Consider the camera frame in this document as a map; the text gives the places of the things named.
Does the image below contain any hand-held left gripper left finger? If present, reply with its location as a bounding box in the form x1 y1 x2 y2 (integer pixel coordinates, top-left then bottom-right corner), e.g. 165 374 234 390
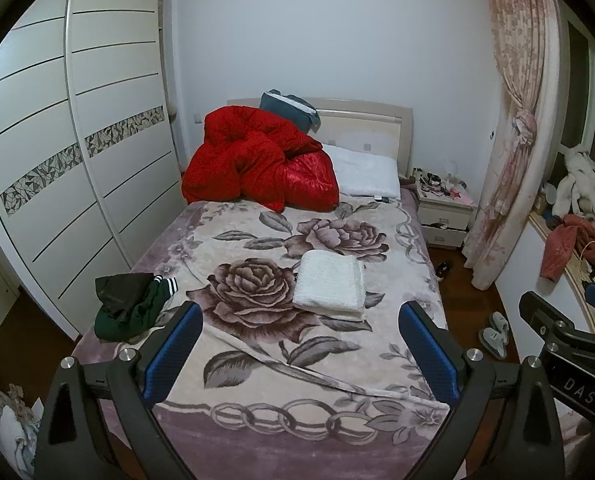
33 301 203 480

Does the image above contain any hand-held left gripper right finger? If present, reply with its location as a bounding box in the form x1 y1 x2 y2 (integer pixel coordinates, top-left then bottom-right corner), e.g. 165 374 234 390
398 301 568 480

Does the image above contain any white fluffy garment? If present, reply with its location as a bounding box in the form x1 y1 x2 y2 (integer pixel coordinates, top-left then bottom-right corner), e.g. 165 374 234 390
292 250 367 322

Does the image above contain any dark green jacket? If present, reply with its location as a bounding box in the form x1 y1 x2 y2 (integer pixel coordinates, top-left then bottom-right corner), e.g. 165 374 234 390
94 274 179 343

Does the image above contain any red padded garment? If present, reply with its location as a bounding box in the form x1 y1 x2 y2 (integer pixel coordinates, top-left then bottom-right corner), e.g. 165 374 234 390
540 213 595 281

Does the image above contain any floral printed blanket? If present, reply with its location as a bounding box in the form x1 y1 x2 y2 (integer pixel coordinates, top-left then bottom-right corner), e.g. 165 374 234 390
72 200 453 480

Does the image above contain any white plush toy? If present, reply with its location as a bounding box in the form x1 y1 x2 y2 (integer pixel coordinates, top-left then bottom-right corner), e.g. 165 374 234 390
551 145 595 236

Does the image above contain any white nightstand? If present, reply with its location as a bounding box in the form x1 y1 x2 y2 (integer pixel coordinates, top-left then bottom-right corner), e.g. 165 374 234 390
417 187 475 250

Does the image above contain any floral cloth bundle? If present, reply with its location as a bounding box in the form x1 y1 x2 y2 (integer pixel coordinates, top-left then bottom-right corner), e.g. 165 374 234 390
0 380 45 480

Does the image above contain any clutter of small toiletries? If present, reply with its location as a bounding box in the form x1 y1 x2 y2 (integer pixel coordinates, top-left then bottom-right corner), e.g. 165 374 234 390
411 166 473 200

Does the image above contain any white pillow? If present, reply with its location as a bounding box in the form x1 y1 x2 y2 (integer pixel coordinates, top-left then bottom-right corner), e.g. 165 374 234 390
322 144 402 198

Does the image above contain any red quilt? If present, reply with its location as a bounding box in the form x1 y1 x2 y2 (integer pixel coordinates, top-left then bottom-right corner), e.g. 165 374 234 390
181 106 341 213

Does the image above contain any pink floral curtain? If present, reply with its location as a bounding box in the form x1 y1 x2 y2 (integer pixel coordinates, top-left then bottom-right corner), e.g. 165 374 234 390
480 0 563 291

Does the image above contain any beige bed headboard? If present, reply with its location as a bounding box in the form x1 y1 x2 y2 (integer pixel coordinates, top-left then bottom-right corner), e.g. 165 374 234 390
226 97 414 181

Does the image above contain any white sliding door wardrobe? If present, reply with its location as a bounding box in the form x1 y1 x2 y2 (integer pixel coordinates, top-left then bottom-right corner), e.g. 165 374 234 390
0 0 188 356

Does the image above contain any teal pillow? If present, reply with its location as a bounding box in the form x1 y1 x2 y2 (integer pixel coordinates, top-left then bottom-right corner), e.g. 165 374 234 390
258 89 322 136

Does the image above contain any white window frame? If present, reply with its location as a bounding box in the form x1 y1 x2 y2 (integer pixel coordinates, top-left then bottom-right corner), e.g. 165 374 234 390
557 0 595 161

